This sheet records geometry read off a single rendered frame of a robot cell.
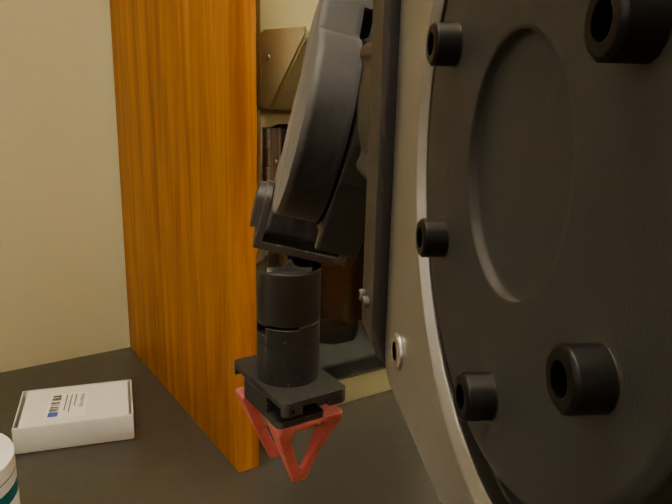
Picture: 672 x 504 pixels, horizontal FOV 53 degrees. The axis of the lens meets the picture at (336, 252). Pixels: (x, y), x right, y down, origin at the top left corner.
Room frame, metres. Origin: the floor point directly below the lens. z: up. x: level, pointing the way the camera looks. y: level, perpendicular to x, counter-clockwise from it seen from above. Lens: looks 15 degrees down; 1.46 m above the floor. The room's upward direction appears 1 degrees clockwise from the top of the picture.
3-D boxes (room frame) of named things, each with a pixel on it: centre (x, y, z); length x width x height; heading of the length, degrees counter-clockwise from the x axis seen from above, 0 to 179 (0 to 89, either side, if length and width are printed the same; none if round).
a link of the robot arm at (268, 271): (0.57, 0.04, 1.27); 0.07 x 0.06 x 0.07; 7
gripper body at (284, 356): (0.57, 0.04, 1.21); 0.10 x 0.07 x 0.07; 33
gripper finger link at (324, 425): (0.56, 0.04, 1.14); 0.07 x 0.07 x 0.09; 33
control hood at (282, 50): (0.95, -0.06, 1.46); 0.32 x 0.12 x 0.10; 123
